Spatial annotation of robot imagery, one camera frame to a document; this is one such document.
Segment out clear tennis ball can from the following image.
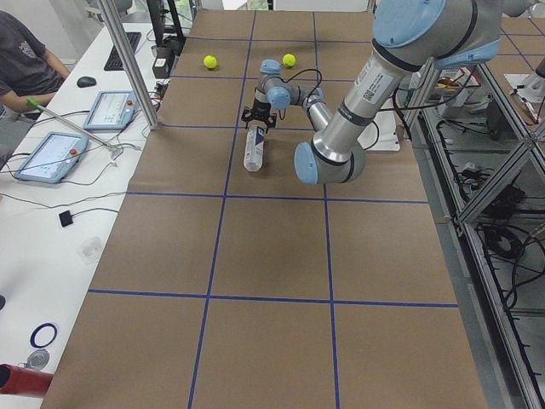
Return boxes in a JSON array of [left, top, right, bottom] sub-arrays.
[[244, 125, 265, 172]]

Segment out thin rod green tip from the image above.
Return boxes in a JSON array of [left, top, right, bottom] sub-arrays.
[[26, 97, 120, 152]]

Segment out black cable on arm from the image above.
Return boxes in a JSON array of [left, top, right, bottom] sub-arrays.
[[278, 67, 427, 150]]

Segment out far blue teach pendant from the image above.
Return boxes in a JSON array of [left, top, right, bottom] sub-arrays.
[[83, 90, 139, 132]]

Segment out aluminium frame post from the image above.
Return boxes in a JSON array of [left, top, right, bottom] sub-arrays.
[[98, 0, 158, 130]]

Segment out small black square device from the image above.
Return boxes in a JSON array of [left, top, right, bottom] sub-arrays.
[[59, 210, 73, 228]]

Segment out black monitor stand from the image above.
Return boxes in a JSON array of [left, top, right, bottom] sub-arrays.
[[146, 0, 186, 53]]

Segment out grey metal disc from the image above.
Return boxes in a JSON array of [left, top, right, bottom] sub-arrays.
[[25, 349, 50, 372]]

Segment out aluminium frame rack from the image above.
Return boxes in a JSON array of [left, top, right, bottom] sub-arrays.
[[399, 16, 545, 409]]

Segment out black keyboard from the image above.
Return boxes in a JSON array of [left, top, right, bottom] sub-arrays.
[[103, 32, 142, 72]]

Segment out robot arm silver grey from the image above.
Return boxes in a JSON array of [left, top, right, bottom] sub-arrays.
[[241, 0, 534, 184]]

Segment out tennis ball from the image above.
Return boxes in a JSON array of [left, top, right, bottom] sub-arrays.
[[282, 53, 296, 68], [203, 55, 218, 70]]

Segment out red cylinder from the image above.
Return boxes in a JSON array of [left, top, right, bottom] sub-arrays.
[[1, 364, 54, 398]]

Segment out blue teach pendant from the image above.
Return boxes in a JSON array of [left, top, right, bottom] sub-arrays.
[[14, 132, 89, 184], [83, 90, 139, 132]]

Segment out near blue teach pendant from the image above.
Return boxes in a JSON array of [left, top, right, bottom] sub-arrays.
[[14, 132, 89, 184]]

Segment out black box white label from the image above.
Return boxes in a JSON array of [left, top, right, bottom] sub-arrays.
[[152, 47, 175, 79]]

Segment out seated person dark shirt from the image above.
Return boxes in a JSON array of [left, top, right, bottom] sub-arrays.
[[1, 11, 70, 113]]

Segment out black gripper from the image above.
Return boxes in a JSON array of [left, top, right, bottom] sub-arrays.
[[241, 98, 277, 134]]

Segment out black computer mouse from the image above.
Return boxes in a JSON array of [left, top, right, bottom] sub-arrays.
[[77, 76, 97, 88]]

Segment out blue tape roll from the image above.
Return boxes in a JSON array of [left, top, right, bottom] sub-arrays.
[[29, 322, 58, 349]]

